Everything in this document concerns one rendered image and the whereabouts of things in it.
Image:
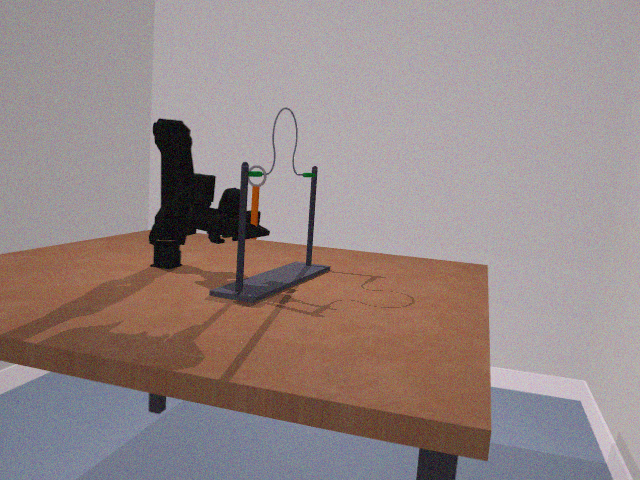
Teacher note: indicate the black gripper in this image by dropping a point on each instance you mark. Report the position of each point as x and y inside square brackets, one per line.
[216, 225]

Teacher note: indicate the orange handle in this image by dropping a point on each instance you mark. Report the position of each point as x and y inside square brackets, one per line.
[255, 195]

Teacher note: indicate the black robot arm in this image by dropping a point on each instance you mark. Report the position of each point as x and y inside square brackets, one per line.
[185, 196]

